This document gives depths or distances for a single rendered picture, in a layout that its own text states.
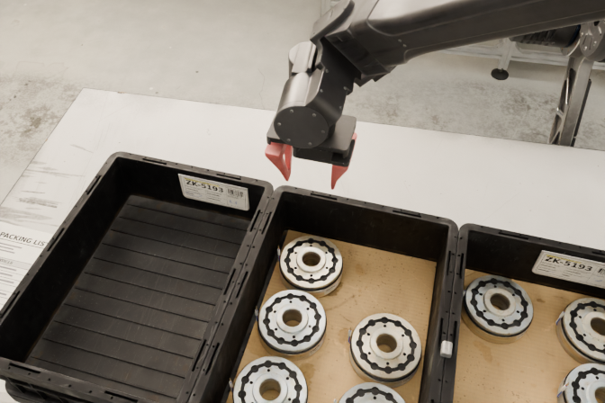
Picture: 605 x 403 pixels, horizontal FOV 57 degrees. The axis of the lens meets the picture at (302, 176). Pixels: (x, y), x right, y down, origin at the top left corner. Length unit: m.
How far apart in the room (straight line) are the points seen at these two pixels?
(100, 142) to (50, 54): 1.69
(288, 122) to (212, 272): 0.45
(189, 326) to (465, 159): 0.74
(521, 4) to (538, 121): 2.21
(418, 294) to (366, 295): 0.08
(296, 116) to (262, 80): 2.09
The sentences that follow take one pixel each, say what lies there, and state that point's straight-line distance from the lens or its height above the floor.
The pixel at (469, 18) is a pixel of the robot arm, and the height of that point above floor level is 1.39.
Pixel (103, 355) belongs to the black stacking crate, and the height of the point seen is 0.83.
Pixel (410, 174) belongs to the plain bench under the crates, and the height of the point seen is 0.70.
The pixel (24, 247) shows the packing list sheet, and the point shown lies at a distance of 1.26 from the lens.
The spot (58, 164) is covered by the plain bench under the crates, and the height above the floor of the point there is 0.70.
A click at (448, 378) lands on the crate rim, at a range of 0.78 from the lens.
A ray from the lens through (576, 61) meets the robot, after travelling 1.59.
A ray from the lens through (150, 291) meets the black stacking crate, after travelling 0.96.
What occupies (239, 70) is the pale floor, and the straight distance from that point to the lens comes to 2.72.
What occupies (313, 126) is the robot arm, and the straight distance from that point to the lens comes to 0.57.
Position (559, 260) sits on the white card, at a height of 0.90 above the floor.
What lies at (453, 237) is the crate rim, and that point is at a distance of 0.89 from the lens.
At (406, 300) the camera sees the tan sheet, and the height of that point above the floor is 0.83.
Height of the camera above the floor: 1.63
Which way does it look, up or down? 48 degrees down
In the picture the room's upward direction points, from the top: straight up
